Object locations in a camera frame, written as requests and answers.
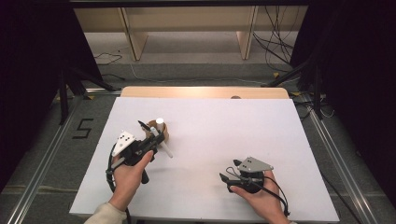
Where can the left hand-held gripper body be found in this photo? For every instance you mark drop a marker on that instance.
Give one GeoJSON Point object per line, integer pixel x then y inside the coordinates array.
{"type": "Point", "coordinates": [130, 152]}

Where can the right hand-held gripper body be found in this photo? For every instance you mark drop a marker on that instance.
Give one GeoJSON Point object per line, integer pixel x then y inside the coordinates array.
{"type": "Point", "coordinates": [249, 182]}

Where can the wooden pen holder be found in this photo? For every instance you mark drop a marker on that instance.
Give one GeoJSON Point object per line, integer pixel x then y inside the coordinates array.
{"type": "Point", "coordinates": [165, 133]}

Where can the thin white pen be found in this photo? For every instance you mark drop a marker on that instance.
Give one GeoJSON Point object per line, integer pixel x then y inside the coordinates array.
{"type": "Point", "coordinates": [166, 151]}

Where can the black pen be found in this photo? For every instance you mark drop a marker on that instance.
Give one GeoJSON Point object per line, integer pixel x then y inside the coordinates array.
{"type": "Point", "coordinates": [143, 125]}

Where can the person's right hand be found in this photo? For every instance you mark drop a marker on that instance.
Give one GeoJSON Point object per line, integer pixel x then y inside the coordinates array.
{"type": "Point", "coordinates": [267, 202]}

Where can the person's left hand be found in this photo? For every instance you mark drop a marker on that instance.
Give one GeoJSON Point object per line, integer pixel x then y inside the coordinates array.
{"type": "Point", "coordinates": [127, 183]}

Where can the white table cover sheet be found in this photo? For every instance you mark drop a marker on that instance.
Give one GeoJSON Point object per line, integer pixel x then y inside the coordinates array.
{"type": "Point", "coordinates": [233, 130]}

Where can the light wooden table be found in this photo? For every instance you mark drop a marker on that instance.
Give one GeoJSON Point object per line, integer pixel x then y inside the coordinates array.
{"type": "Point", "coordinates": [186, 92]}

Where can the black metal stand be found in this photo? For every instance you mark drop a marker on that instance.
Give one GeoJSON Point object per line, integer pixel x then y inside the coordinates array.
{"type": "Point", "coordinates": [63, 102]}
{"type": "Point", "coordinates": [317, 93]}

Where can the black curtain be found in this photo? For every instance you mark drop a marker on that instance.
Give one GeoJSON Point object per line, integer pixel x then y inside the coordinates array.
{"type": "Point", "coordinates": [31, 77]}
{"type": "Point", "coordinates": [358, 77]}

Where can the aluminium floor rail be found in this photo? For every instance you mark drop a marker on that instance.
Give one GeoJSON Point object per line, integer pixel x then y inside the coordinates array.
{"type": "Point", "coordinates": [342, 168]}
{"type": "Point", "coordinates": [34, 186]}

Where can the black frame bar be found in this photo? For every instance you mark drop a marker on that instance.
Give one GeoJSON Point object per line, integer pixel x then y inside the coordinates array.
{"type": "Point", "coordinates": [186, 3]}

